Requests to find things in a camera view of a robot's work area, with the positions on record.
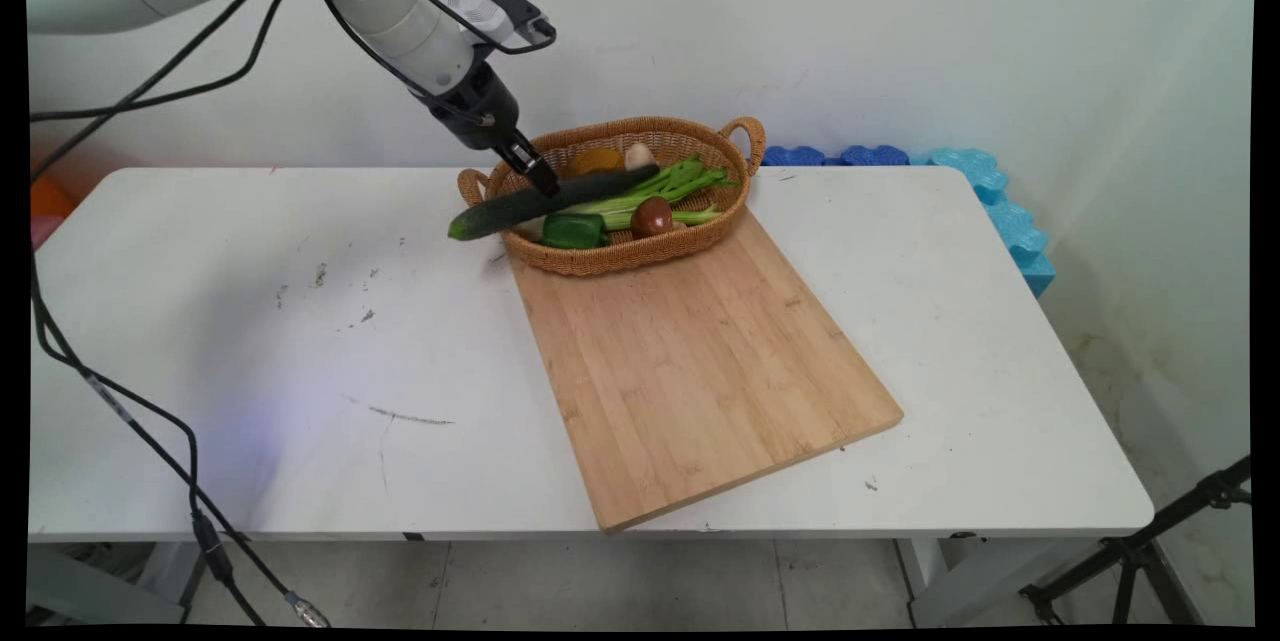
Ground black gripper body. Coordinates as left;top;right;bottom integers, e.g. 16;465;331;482
428;61;523;152

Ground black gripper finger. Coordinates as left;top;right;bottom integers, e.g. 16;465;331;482
518;143;562;199
495;128;551;190

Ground dark green cucumber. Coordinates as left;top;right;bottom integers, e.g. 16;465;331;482
447;164;662;242

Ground orange round fruit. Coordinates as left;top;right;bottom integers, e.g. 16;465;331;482
570;148;627;178

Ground green bell pepper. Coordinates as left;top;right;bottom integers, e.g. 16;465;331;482
541;212;609;250

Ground brown shiny mushroom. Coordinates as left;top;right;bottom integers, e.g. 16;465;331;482
630;196;675;240

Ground woven wicker basket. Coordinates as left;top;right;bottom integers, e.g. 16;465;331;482
457;116;767;278

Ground green celery stalks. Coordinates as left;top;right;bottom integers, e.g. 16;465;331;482
560;155;741;232

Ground wooden cutting board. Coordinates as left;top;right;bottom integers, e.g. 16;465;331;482
508;207;906;534

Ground light blue foam mat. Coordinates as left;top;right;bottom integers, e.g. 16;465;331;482
925;147;1010;208
984;199;1058;298

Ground orange foam mat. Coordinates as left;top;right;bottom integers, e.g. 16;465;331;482
29;175;77;222

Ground white table leg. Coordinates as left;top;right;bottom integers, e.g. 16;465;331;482
893;535;1101;628

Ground grey table leg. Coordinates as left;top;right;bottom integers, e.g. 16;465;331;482
28;541;206;626

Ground black tripod stand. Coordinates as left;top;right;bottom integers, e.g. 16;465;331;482
1018;455;1253;627

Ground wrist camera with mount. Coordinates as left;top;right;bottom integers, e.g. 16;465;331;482
446;0;558;54

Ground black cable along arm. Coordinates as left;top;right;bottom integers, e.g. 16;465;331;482
30;0;557;127

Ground black cable hanging to floor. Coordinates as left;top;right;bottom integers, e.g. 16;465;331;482
28;251;333;628

